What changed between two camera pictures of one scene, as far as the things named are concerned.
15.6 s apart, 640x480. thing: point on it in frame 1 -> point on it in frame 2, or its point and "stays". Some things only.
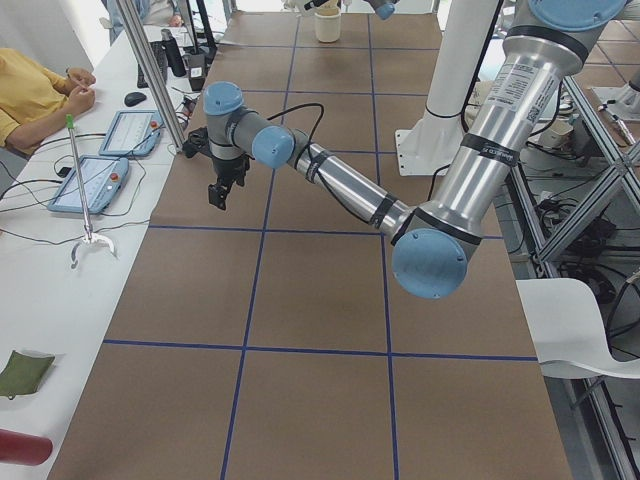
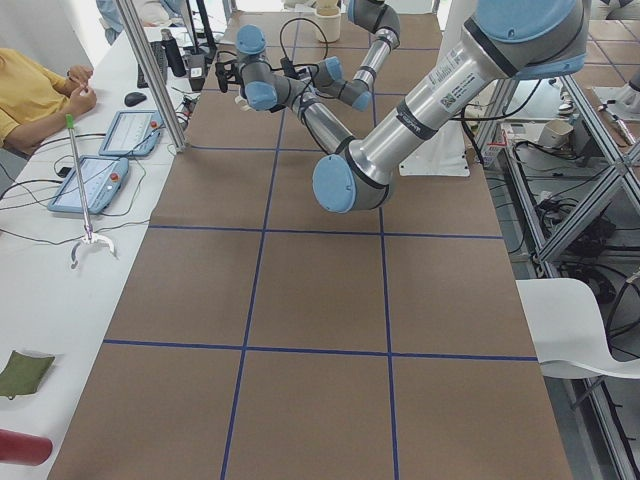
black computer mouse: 133,98 stays
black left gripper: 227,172 -> 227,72
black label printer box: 197,68 stays
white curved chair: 567,331 stays
